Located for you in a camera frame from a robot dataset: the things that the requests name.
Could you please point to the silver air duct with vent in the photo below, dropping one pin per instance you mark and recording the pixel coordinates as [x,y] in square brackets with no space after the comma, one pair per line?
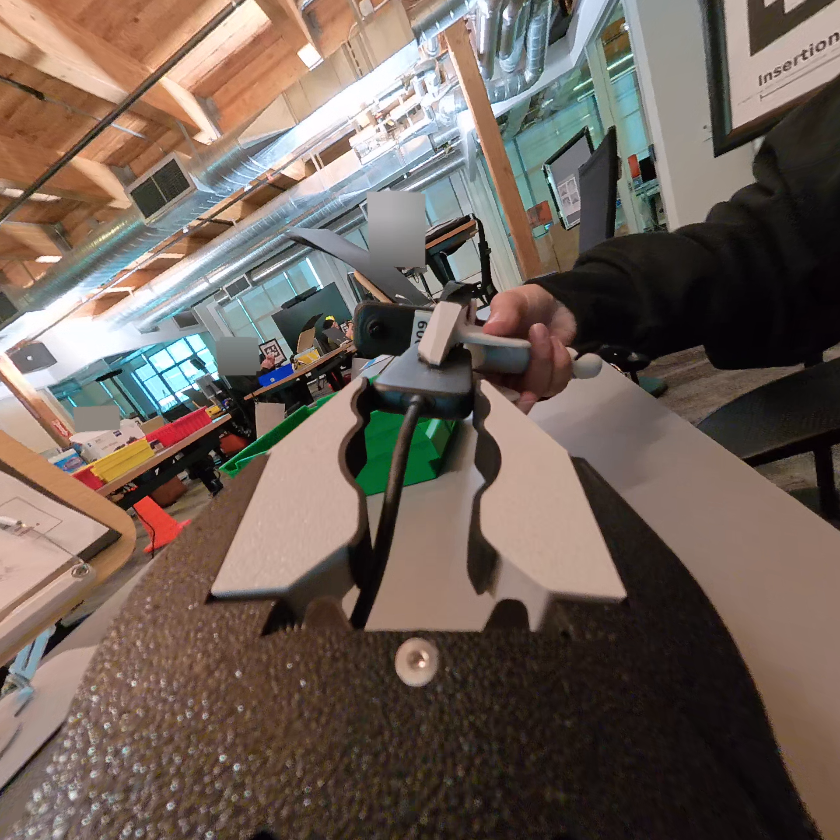
[262,157]

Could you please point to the printed instruction sheets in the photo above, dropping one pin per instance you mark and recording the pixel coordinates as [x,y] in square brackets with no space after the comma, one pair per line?
[33,525]

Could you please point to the small blue bin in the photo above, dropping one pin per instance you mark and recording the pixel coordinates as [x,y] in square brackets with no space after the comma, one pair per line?
[275,376]

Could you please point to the person's right forearm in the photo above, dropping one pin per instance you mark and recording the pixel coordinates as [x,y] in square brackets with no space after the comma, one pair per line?
[689,289]

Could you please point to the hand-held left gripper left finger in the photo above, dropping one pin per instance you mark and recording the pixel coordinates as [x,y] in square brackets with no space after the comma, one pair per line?
[295,512]

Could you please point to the wall screen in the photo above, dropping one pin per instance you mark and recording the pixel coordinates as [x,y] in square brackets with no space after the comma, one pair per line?
[568,177]

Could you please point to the black monitor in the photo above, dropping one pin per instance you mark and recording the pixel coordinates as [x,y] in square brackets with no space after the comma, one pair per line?
[602,184]

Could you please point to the yellow plastic bin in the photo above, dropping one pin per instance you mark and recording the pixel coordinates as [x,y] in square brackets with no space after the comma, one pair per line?
[124,459]

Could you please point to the black wall speaker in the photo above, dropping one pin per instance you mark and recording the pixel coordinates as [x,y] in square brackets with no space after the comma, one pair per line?
[36,355]

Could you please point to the person's right hand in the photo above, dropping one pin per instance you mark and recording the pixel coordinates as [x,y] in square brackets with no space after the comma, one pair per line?
[544,315]

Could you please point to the silver elbow duct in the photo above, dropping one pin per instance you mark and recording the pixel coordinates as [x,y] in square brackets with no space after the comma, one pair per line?
[518,39]

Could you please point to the wooden support post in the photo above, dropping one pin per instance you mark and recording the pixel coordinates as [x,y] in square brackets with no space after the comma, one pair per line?
[499,164]

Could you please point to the framed marker poster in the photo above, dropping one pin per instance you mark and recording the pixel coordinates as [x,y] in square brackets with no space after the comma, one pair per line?
[787,79]

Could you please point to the standing desk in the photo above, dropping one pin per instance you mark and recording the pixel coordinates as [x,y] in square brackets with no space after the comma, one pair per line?
[453,229]

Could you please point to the wooden document stand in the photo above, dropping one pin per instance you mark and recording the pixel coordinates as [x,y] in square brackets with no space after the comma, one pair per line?
[111,518]

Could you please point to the orange cone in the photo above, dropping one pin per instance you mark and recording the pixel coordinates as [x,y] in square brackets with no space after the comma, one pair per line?
[157,525]

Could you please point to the large black television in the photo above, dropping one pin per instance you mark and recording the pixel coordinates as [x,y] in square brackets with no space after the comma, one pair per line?
[295,315]

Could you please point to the small framed marker picture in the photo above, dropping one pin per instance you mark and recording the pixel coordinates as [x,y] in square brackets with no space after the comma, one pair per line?
[271,351]

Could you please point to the white card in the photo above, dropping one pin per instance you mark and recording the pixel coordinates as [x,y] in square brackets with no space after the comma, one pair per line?
[269,420]

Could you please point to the document stand with black sheet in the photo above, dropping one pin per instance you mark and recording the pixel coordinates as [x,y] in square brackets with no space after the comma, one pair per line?
[341,253]

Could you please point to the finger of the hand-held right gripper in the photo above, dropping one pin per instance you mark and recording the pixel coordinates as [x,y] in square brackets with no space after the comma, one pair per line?
[441,334]

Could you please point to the white cardboard box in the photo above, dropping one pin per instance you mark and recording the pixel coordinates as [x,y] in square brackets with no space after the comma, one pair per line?
[105,443]

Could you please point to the wooden office desk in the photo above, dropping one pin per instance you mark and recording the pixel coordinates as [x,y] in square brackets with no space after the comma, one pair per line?
[170,459]

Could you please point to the silver spiral air duct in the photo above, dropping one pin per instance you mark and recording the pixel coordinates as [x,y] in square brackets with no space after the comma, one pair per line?
[229,262]

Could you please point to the green plastic bin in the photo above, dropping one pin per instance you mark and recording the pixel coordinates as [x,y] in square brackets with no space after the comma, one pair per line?
[262,453]

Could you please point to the slim black usb hub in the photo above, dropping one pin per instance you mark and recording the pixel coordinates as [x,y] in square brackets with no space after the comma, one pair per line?
[426,387]

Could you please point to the wooden desk with bins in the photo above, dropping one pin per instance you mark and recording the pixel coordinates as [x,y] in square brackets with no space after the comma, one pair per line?
[308,369]

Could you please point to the red plastic bin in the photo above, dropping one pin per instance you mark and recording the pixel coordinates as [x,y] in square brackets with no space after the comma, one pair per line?
[190,426]

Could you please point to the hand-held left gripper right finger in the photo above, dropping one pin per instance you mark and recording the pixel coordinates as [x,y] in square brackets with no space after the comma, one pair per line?
[544,518]

